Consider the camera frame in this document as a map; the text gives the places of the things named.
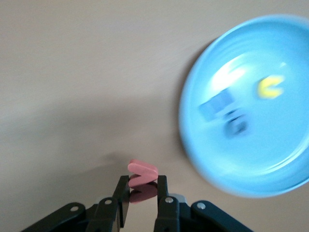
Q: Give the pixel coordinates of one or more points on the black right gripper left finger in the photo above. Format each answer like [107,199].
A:
[103,212]

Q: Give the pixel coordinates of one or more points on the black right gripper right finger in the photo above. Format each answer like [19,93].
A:
[173,212]

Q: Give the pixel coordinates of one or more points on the red small letter w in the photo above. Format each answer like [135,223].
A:
[142,175]

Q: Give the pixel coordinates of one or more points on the blue small letter a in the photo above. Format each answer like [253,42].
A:
[235,124]

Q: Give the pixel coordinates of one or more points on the blue small letter m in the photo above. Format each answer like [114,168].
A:
[217,104]

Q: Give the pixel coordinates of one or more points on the yellow small letter u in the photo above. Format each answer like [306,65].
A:
[265,89]

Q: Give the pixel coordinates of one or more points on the blue plate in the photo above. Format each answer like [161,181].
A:
[253,157]

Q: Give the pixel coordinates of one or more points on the brown table mat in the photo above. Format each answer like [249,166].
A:
[84,72]

